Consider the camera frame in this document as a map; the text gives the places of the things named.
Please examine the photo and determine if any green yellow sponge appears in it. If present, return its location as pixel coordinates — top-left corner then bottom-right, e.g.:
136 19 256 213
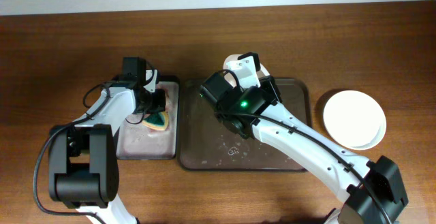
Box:
142 112 170 131

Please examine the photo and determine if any cream plate with red stain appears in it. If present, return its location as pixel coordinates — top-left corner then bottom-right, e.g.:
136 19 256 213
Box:
323 90 387 150

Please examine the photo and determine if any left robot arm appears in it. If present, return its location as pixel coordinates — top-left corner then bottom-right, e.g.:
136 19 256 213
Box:
42 57 165 223

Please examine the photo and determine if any large brown serving tray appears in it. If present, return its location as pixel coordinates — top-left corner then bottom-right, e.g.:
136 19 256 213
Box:
176 78 306 172

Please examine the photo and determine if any small wet sponge tray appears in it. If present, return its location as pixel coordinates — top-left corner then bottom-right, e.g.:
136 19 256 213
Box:
116 76 180 160

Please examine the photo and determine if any pink plate with red stain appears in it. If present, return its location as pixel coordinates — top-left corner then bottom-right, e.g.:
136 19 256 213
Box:
223 52 270 78

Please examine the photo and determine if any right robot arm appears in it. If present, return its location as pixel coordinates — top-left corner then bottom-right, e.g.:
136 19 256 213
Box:
200 69 408 224

